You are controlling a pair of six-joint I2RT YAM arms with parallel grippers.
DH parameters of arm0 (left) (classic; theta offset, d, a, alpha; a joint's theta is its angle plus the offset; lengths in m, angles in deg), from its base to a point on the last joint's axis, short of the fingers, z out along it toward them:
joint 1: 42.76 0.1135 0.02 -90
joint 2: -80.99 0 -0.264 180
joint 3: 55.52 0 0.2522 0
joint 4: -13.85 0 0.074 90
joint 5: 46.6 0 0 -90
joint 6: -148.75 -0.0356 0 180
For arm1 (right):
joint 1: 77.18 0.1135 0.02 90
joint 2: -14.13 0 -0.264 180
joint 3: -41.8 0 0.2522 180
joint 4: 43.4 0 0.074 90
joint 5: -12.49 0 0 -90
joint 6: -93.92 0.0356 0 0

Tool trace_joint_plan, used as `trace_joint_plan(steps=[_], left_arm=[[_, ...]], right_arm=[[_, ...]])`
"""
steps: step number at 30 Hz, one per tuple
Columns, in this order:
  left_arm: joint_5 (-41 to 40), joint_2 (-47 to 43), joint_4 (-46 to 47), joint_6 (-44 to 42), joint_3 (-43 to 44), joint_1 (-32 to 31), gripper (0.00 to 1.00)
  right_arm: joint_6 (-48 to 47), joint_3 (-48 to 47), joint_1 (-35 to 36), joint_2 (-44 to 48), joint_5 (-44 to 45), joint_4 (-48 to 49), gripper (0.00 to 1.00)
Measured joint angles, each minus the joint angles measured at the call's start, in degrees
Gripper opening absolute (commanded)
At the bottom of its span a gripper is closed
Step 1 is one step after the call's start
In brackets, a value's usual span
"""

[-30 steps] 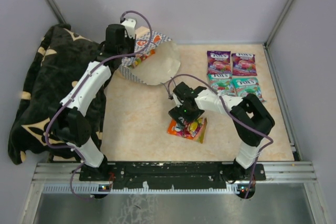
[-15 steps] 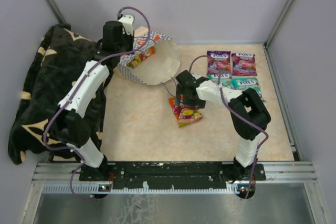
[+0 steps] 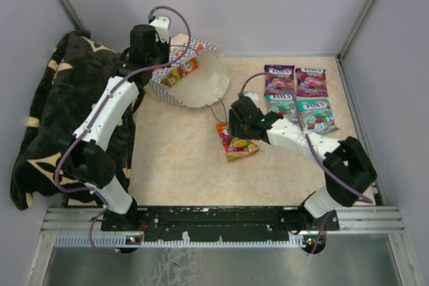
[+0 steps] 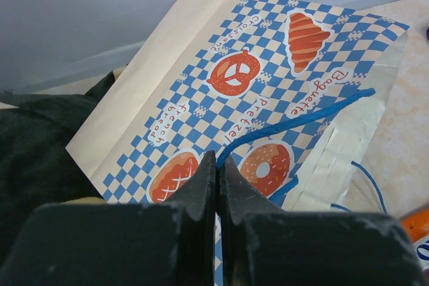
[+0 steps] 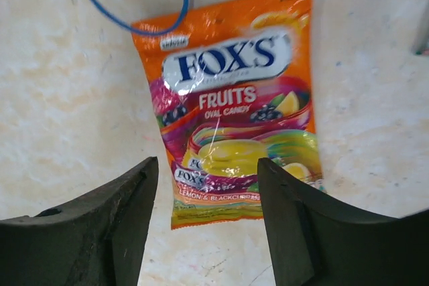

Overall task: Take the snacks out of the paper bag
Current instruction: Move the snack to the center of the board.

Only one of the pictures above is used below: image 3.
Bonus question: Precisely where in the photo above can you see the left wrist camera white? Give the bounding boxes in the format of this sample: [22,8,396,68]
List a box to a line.
[148,14,171,44]

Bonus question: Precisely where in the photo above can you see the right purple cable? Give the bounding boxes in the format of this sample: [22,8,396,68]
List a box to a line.
[238,72,373,255]

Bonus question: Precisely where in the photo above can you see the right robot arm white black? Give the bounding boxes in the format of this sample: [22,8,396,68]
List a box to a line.
[229,95,377,230]

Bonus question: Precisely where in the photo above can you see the purple Fox's candy packet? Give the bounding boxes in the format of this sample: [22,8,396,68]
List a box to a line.
[295,68,328,97]

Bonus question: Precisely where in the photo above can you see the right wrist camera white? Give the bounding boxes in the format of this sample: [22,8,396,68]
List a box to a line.
[239,91,259,106]

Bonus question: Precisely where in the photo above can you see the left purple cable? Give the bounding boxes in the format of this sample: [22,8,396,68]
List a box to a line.
[54,5,192,255]

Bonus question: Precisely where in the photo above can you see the blue checkered paper bag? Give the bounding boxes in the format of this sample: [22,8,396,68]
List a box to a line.
[145,33,230,108]

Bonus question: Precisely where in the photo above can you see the teal Fox's candy packet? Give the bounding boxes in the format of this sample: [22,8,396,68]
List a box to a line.
[265,94,298,124]
[298,98,339,135]

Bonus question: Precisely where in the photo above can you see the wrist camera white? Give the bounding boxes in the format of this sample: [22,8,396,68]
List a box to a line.
[239,91,259,106]
[148,14,171,44]

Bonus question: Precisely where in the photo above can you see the purple cable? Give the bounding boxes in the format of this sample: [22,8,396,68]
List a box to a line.
[238,72,373,255]
[54,5,192,255]

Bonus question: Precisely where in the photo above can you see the orange fox's candy packet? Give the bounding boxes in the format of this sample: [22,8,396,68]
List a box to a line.
[216,123,259,162]
[161,58,198,88]

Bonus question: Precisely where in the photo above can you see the pink Fox's candy packet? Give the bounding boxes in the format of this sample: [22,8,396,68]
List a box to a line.
[264,64,295,94]

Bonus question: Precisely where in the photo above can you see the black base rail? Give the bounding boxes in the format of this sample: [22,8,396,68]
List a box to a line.
[101,206,339,242]

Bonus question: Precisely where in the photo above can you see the right aluminium frame post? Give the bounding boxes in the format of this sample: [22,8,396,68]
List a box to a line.
[336,0,378,62]

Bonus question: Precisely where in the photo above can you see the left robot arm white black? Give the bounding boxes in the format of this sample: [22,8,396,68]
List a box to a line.
[54,22,170,230]

